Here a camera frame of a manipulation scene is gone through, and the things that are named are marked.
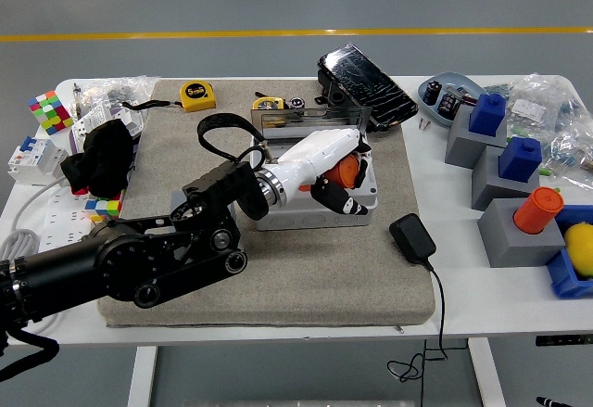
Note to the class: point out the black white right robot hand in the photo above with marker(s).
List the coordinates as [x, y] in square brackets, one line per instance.
[553, 402]

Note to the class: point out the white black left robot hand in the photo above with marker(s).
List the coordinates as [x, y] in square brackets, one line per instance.
[319, 152]

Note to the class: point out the orange cylinder battery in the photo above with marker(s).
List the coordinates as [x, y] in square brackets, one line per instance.
[539, 210]
[344, 173]

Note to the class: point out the grey junction box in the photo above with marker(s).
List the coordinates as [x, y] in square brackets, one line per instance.
[315, 222]

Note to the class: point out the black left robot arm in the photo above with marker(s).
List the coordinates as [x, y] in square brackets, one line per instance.
[139, 249]

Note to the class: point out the black box with cracked lid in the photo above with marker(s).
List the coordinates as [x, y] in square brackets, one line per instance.
[370, 82]

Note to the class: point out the blue block battery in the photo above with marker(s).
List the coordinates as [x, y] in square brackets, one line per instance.
[520, 161]
[486, 115]

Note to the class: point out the small round silver part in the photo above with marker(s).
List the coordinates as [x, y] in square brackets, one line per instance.
[297, 103]

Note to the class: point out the black table control panel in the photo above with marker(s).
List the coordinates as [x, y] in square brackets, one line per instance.
[563, 340]

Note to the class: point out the white table leg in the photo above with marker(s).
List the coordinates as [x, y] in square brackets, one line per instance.
[141, 379]
[488, 379]

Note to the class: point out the grey-brown fabric mat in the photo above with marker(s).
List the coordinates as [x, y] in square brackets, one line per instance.
[324, 277]

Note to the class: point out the blue plastic bin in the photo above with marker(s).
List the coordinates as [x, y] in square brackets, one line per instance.
[563, 277]

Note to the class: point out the black power adapter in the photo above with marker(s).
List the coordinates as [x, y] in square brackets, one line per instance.
[413, 237]

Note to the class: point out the black cylinder capacitor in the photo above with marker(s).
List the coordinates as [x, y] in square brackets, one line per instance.
[433, 92]
[448, 103]

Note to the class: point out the grey block holder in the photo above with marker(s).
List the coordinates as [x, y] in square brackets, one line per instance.
[514, 249]
[491, 189]
[463, 147]
[178, 198]

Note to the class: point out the blue-grey oval tray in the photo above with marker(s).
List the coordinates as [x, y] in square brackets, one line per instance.
[451, 80]

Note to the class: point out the yellow lemon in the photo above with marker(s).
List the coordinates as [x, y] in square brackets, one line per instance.
[581, 249]

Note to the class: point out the dark silver electronic component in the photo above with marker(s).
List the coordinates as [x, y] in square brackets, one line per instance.
[468, 95]

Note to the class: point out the white purple carton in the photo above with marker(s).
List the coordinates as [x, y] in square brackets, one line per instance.
[129, 119]

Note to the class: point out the clear plastic bag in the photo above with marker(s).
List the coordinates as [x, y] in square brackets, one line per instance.
[125, 89]

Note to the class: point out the black cloth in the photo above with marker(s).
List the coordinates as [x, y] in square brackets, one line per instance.
[104, 156]

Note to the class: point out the clear bags of small parts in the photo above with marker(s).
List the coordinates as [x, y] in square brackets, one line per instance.
[556, 110]

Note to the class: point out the clear pen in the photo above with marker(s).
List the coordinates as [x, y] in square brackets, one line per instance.
[77, 101]

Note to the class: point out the white power strip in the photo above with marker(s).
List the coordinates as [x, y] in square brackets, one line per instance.
[65, 221]

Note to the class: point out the white circuit breaker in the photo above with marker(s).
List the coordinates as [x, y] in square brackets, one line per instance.
[34, 161]

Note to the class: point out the white wall socket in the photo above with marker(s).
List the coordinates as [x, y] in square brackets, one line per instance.
[85, 130]

